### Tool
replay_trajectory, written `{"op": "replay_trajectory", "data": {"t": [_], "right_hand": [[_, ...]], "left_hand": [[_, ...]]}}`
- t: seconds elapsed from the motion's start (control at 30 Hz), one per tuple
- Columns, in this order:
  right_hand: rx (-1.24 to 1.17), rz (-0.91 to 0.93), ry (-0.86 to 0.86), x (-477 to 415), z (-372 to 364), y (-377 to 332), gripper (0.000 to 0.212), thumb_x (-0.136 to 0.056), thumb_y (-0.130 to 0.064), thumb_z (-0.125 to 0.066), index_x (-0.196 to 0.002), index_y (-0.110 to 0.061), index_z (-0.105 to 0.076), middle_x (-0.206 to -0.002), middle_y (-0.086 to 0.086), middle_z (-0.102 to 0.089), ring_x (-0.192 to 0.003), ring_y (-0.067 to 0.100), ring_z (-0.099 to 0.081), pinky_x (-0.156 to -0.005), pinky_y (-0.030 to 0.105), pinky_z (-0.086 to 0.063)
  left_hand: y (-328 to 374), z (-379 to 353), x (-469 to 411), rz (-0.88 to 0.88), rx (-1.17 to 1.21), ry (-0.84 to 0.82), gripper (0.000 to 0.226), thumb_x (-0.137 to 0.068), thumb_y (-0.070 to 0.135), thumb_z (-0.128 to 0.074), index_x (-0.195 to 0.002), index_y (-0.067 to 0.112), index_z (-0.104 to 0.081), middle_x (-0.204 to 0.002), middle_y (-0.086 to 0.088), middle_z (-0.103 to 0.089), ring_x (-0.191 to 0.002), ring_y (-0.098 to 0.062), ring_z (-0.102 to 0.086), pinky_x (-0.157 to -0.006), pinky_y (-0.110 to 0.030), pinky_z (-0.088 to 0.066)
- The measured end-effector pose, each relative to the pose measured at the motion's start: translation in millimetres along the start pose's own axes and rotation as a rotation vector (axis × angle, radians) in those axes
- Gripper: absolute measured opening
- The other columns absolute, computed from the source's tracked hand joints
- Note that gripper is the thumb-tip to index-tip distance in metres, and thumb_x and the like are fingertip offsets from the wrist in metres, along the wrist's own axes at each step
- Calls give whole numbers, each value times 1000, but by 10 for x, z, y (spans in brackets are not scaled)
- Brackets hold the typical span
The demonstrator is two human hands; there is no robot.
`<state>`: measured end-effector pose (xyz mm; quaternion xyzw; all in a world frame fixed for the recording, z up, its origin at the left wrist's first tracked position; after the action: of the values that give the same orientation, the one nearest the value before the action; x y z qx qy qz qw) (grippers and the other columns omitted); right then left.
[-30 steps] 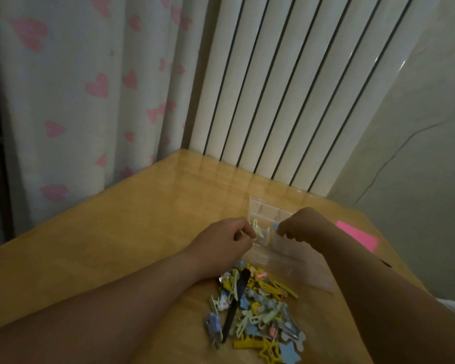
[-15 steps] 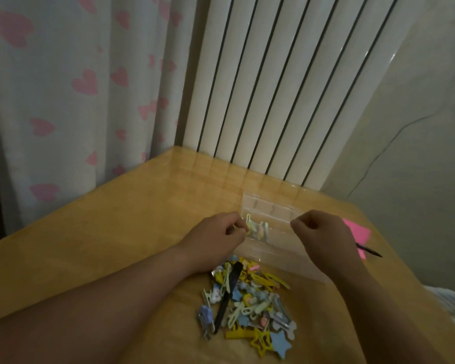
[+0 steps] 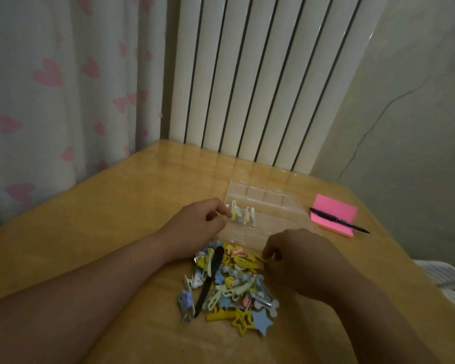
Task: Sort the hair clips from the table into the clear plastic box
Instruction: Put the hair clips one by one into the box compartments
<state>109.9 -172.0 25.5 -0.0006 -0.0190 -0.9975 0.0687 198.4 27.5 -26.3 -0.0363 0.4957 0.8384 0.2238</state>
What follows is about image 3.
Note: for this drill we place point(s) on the long black hair clip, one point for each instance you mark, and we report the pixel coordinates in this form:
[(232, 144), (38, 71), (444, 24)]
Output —
[(208, 280)]

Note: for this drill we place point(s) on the person's right forearm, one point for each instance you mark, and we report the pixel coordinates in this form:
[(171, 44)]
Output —
[(375, 329)]

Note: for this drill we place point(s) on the white radiator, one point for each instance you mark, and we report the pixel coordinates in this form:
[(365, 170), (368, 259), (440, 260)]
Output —
[(258, 75)]

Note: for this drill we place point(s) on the person's left fingers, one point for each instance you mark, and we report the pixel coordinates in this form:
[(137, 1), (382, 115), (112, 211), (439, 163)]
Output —
[(220, 219)]

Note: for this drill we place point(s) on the small yellow hair clip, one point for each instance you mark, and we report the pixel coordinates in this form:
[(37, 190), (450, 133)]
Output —
[(217, 213)]

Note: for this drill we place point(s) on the person's right hand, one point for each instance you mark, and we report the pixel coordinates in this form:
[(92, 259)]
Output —
[(307, 265)]

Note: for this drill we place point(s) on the white and pink hair clip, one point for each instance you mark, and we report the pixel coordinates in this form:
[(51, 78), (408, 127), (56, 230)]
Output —
[(249, 215)]

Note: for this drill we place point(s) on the pile of colourful hair clips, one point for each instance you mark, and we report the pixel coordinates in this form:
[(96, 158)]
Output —
[(237, 291)]

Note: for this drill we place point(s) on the person's left forearm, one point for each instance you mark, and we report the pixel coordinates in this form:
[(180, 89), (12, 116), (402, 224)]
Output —
[(72, 303)]

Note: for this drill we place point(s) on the person's left hand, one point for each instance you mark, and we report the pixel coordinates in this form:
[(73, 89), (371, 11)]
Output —
[(191, 227)]

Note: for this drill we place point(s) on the white striped cloth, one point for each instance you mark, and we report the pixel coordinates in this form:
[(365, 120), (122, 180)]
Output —
[(447, 284)]

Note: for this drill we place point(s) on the pink sticky note pad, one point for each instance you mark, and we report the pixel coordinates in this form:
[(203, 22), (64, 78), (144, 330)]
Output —
[(335, 216)]

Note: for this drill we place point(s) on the clear plastic compartment box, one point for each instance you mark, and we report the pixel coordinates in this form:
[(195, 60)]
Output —
[(276, 219)]

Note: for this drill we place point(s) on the white curtain with pink hearts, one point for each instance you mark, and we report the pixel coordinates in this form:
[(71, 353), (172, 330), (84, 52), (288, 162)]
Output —
[(60, 90)]

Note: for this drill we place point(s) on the person's right fingers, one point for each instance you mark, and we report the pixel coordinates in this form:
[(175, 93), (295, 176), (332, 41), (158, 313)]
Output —
[(275, 248)]

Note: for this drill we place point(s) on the pale green hair clip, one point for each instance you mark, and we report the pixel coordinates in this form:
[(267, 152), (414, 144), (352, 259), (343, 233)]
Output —
[(234, 209)]

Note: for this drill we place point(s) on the black pen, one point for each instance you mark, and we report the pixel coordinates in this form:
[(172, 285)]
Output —
[(337, 220)]

